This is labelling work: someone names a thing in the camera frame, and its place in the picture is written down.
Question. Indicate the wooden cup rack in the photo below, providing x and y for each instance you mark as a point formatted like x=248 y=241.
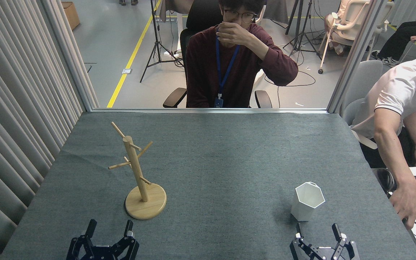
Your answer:
x=145 y=208

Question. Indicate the black office chair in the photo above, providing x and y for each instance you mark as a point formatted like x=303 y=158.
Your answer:
x=200 y=14

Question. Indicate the person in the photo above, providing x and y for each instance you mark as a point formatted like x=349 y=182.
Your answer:
x=128 y=2
x=208 y=72
x=399 y=90
x=403 y=36
x=338 y=32

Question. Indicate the person's right forearm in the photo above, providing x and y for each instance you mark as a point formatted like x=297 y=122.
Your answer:
x=392 y=155

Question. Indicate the person's right hand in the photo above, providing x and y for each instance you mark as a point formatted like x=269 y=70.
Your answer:
x=406 y=202

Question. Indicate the pale pleated curtain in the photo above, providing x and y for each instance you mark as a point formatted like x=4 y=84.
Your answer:
x=9 y=108

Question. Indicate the cardboard box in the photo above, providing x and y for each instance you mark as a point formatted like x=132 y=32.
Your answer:
x=70 y=14

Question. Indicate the black tripod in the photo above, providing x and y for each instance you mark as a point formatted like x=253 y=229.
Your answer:
x=156 y=47
x=302 y=36

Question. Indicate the pale grey chair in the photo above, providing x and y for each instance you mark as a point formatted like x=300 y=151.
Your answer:
x=365 y=83

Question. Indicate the small white scrap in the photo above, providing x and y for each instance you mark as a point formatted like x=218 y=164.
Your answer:
x=299 y=104

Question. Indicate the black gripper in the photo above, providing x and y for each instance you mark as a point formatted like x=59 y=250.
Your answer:
x=103 y=253
x=324 y=254

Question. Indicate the person's left forearm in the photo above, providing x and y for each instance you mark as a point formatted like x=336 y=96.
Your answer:
x=414 y=131
x=273 y=61

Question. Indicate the white office chair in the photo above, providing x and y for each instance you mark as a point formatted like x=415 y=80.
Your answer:
x=352 y=25

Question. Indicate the black-rimmed glasses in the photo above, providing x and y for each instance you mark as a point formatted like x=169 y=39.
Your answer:
x=242 y=16

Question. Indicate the white hexagonal cup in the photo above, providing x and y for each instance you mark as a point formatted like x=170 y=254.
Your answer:
x=303 y=206

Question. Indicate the dark grey table cloth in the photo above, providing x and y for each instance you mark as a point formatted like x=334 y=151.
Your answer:
x=229 y=162

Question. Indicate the floor socket plate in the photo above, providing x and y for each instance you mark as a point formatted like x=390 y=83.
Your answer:
x=127 y=71

